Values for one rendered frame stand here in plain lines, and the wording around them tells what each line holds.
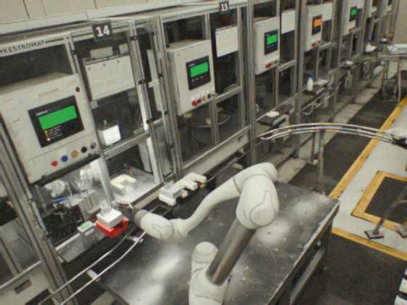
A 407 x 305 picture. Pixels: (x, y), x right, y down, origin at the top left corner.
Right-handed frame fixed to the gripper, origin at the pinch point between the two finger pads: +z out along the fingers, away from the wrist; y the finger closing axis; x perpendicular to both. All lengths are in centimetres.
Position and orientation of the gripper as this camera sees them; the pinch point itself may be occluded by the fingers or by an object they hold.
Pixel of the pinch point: (116, 204)
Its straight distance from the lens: 186.2
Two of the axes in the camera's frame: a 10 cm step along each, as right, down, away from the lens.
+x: -6.5, 4.1, -6.4
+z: -7.6, -2.4, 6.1
